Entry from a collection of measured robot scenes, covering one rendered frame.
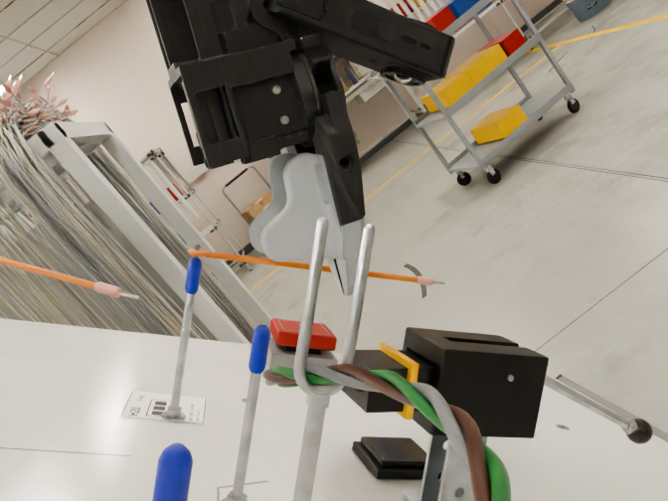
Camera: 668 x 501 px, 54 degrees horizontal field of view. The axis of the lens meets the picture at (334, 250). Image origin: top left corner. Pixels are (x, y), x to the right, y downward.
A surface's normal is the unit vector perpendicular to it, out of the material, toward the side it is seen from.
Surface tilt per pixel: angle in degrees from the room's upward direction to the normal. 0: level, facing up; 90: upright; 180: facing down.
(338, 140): 93
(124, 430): 48
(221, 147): 95
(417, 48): 97
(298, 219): 97
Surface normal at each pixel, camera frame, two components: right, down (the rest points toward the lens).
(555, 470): 0.16, -0.98
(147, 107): 0.12, 0.19
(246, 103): 0.32, 0.13
